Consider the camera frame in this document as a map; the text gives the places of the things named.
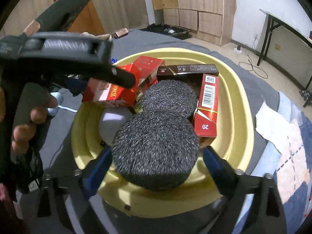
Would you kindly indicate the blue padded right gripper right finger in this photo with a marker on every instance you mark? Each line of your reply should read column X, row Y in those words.
column 266, row 214

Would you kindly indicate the red white cigarette pack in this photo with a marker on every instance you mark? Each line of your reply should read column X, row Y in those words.
column 206, row 112

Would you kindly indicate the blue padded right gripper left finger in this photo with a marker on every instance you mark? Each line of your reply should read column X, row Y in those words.
column 97, row 168

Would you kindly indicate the red cigarette pack barcode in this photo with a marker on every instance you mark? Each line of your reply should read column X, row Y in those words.
column 148, row 67

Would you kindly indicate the white power strip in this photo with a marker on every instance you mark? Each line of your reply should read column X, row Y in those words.
column 238, row 48

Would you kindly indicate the black folding table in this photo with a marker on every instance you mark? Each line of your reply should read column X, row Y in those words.
column 289, row 51

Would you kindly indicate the dark red cigarette carton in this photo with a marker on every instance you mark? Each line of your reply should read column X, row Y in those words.
column 190, row 74

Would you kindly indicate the tall red cigarette box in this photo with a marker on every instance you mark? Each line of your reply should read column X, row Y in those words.
column 110, row 95

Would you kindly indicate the grey bed sheet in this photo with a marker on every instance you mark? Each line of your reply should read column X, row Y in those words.
column 58, row 159

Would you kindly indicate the white green round object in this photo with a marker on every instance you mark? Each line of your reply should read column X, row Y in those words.
column 110, row 122

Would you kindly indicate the yellow plastic basin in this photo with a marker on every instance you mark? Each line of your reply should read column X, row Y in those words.
column 234, row 142

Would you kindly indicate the person's hand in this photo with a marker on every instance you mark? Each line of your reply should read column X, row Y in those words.
column 22, row 134

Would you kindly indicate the black foam cylinder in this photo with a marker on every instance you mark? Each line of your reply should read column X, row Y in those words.
column 174, row 95
column 156, row 150

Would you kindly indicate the wooden wardrobe cabinet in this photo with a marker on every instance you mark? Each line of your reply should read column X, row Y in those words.
column 208, row 20

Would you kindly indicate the black open suitcase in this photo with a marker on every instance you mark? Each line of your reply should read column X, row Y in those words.
column 169, row 30

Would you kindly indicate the blue white checkered rug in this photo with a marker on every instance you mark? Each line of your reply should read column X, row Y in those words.
column 282, row 148

